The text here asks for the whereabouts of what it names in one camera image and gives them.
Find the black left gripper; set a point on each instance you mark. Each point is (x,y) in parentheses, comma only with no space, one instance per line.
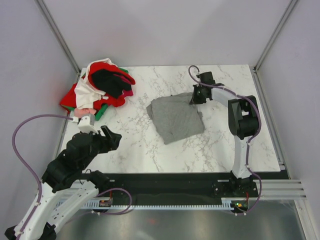
(110,142)

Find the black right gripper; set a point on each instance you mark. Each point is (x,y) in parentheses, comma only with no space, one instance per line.
(196,100)

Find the grey t shirt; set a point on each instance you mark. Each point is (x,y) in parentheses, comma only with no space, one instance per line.
(175,118)

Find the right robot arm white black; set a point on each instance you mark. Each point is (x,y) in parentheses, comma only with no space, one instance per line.
(244,120)

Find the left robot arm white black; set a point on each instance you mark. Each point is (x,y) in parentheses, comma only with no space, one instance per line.
(44,219)

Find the green t shirt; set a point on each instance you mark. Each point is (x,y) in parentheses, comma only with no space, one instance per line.
(101,112)

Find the pink t shirt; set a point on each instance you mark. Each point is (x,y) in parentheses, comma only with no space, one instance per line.
(79,113)

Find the red t shirt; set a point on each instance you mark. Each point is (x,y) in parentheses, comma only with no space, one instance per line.
(113,68)

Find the black t shirt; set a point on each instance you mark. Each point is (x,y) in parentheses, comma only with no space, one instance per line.
(113,83)

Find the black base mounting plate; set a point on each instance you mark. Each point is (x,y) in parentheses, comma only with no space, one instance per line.
(181,188)

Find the white slotted cable duct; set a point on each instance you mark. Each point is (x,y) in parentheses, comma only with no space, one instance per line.
(95,204)

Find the aluminium extrusion rail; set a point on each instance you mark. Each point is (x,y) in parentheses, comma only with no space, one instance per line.
(282,189)

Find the right aluminium frame post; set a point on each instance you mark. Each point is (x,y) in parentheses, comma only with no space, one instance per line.
(275,34)

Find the aluminium frame post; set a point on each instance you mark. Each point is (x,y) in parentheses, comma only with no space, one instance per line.
(57,33)
(275,34)

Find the left aluminium frame post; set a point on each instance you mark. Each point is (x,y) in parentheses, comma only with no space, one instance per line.
(57,33)

